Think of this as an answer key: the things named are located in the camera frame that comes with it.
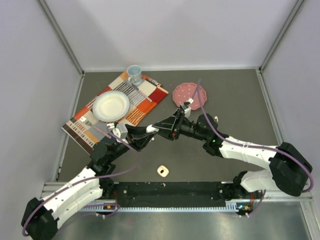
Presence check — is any fork with pink handle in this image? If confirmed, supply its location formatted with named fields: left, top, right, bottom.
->
left=79, top=116, right=112, bottom=139

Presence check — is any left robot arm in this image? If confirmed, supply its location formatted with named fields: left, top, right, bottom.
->
left=21, top=124, right=159, bottom=240

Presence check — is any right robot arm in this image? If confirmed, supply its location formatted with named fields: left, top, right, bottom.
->
left=152, top=109, right=312, bottom=198

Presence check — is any purple cable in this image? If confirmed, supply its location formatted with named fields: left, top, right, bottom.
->
left=191, top=78, right=315, bottom=218
left=21, top=123, right=141, bottom=237

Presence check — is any white earbuds charging case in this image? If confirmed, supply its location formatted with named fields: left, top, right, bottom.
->
left=146, top=125, right=159, bottom=133

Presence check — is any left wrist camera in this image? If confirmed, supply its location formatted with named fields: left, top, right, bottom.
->
left=106, top=122, right=128, bottom=139

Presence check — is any knife with pink handle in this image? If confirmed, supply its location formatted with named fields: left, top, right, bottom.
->
left=125, top=81, right=152, bottom=102

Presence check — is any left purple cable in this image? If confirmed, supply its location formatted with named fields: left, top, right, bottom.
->
left=21, top=123, right=141, bottom=237

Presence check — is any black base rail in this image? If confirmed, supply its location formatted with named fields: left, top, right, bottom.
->
left=113, top=181, right=239, bottom=208

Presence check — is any light blue cup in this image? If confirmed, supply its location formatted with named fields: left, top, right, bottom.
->
left=126, top=65, right=143, bottom=86

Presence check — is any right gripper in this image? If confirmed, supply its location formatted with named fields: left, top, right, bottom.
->
left=153, top=109, right=208, bottom=142

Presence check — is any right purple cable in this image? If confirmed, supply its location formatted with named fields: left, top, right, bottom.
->
left=191, top=78, right=315, bottom=218

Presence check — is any beige earbuds charging case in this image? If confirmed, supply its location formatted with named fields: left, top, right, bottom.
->
left=157, top=165, right=170, bottom=178

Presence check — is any white bowl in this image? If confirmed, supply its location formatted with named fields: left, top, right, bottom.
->
left=92, top=90, right=130, bottom=122

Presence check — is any patchwork placemat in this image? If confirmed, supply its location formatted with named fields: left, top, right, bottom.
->
left=62, top=71, right=169, bottom=154

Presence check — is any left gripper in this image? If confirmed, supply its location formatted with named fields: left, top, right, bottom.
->
left=108, top=124, right=157, bottom=162

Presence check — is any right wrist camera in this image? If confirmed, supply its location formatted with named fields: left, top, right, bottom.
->
left=180, top=98, right=194, bottom=118

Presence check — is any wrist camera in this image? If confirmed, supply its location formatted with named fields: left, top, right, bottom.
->
left=180, top=98, right=194, bottom=118
left=106, top=122, right=128, bottom=139

